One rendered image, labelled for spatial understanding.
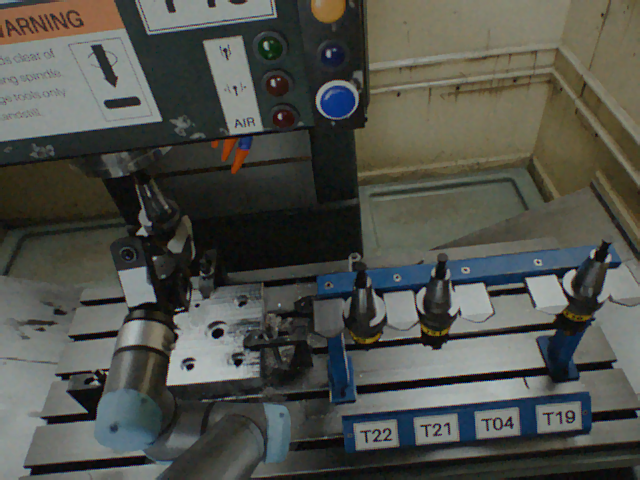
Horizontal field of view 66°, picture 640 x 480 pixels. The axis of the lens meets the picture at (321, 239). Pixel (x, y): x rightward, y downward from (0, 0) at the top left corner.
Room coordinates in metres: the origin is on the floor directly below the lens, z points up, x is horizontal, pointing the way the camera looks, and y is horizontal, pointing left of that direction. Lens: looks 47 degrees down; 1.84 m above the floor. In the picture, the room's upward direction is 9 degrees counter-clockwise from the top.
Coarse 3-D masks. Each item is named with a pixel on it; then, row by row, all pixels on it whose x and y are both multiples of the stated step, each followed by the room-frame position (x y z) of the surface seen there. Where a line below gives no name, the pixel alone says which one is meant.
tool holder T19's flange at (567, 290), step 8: (568, 272) 0.43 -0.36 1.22; (568, 280) 0.42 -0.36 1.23; (568, 288) 0.40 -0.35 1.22; (608, 288) 0.39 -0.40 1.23; (568, 296) 0.39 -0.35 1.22; (576, 296) 0.39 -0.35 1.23; (600, 296) 0.38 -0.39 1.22; (576, 304) 0.38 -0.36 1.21; (584, 304) 0.37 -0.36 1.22; (592, 304) 0.38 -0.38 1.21; (600, 304) 0.37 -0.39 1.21
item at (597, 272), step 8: (592, 256) 0.40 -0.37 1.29; (608, 256) 0.40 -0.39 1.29; (584, 264) 0.41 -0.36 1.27; (592, 264) 0.40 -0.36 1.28; (600, 264) 0.39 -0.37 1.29; (608, 264) 0.39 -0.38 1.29; (576, 272) 0.41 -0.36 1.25; (584, 272) 0.40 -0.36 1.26; (592, 272) 0.39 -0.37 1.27; (600, 272) 0.39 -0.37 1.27; (576, 280) 0.40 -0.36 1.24; (584, 280) 0.39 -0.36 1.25; (592, 280) 0.39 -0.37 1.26; (600, 280) 0.38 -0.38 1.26; (576, 288) 0.40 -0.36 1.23; (584, 288) 0.39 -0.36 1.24; (592, 288) 0.38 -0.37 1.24; (600, 288) 0.38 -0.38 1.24; (584, 296) 0.38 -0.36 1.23; (592, 296) 0.38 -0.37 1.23
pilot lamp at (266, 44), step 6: (270, 36) 0.37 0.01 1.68; (258, 42) 0.37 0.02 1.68; (264, 42) 0.37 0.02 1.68; (270, 42) 0.37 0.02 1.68; (276, 42) 0.37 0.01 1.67; (258, 48) 0.37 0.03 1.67; (264, 48) 0.37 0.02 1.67; (270, 48) 0.37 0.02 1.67; (276, 48) 0.37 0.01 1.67; (282, 48) 0.37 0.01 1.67; (264, 54) 0.37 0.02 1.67; (270, 54) 0.37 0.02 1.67; (276, 54) 0.37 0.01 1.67
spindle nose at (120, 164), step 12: (96, 156) 0.52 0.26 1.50; (108, 156) 0.52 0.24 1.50; (120, 156) 0.52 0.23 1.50; (132, 156) 0.52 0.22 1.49; (144, 156) 0.53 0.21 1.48; (156, 156) 0.54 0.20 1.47; (72, 168) 0.54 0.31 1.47; (84, 168) 0.52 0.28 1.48; (96, 168) 0.52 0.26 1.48; (108, 168) 0.52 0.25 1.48; (120, 168) 0.52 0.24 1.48; (132, 168) 0.52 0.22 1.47; (144, 168) 0.53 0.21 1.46
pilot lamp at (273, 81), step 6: (270, 78) 0.37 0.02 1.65; (276, 78) 0.37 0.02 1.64; (282, 78) 0.37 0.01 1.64; (270, 84) 0.37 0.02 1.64; (276, 84) 0.37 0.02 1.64; (282, 84) 0.37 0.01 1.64; (288, 84) 0.37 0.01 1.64; (270, 90) 0.37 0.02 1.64; (276, 90) 0.37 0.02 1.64; (282, 90) 0.37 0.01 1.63
